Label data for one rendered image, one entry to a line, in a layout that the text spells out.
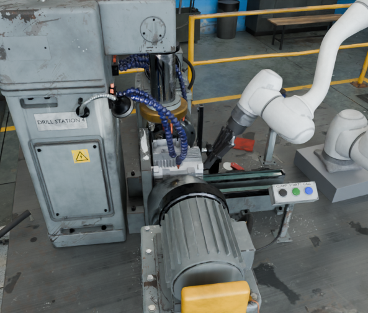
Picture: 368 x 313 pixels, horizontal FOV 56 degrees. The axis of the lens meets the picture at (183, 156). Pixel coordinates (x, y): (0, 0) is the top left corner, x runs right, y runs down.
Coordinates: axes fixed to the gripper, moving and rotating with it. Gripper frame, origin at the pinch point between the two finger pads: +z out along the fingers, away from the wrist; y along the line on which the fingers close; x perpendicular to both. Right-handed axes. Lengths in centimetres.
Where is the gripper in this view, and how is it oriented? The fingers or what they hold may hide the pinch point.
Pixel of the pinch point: (210, 160)
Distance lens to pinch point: 139.4
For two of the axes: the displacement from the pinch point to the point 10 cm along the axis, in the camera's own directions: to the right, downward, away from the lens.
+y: 1.3, 5.8, -8.0
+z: -5.0, 7.4, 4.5
